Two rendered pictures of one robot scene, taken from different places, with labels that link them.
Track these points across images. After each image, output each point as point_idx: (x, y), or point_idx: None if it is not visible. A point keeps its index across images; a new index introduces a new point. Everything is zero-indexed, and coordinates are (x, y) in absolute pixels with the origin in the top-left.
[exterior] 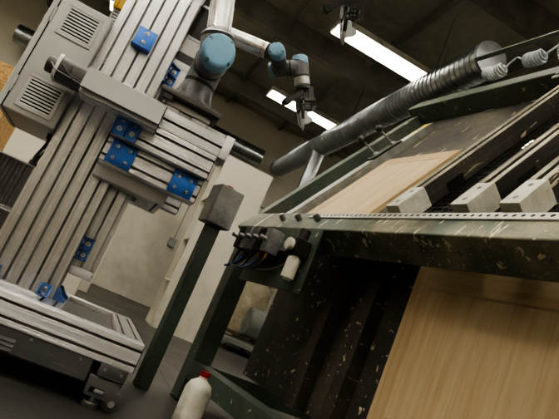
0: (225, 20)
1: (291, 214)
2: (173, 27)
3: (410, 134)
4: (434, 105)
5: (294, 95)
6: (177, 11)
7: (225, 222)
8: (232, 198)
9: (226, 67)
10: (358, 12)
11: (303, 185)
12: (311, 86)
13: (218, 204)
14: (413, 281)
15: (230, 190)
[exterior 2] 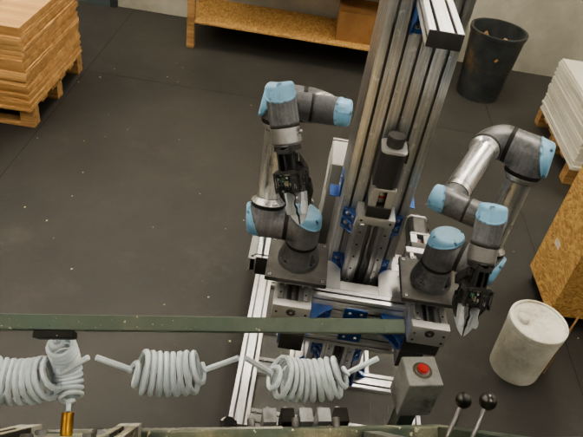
0: (258, 187)
1: (345, 427)
2: (347, 170)
3: None
4: None
5: (461, 272)
6: (350, 153)
7: (396, 403)
8: (402, 380)
9: (251, 234)
10: (276, 182)
11: (488, 432)
12: (477, 266)
13: (396, 378)
14: None
15: (403, 369)
